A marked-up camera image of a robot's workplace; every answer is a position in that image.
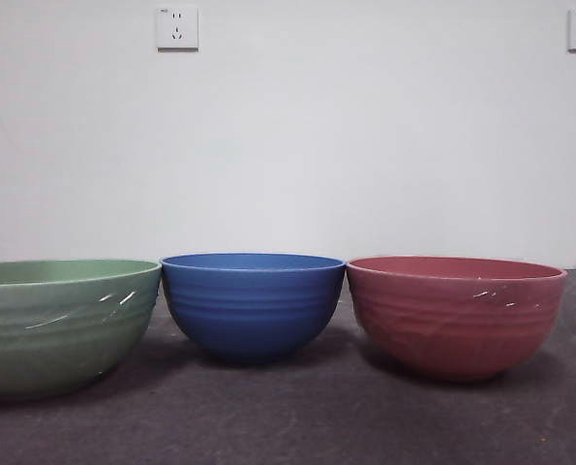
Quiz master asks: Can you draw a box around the red ribbed bowl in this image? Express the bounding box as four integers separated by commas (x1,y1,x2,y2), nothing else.
346,255,569,385

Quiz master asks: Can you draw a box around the green ribbed bowl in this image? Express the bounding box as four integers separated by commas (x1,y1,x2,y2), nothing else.
0,258,164,401

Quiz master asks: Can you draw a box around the blue ribbed bowl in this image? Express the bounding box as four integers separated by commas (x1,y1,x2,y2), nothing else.
159,252,347,366

